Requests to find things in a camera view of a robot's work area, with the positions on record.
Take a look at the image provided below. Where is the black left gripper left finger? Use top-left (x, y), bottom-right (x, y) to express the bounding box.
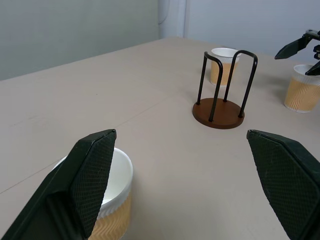
top-left (0, 128), bottom-right (118, 240)

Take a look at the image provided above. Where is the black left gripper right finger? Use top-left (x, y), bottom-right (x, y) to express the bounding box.
top-left (246, 129), bottom-right (320, 240)

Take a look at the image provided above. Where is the wire cup holder wooden base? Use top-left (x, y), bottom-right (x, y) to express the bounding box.
top-left (192, 50), bottom-right (259, 130)

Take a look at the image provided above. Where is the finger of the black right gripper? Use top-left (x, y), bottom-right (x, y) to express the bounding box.
top-left (274, 34), bottom-right (316, 60)
top-left (305, 60), bottom-right (320, 77)

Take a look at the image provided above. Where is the white and tan paper cup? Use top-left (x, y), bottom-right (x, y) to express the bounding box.
top-left (51, 147), bottom-right (134, 240)
top-left (283, 64), bottom-right (320, 114)
top-left (209, 47), bottom-right (241, 87)

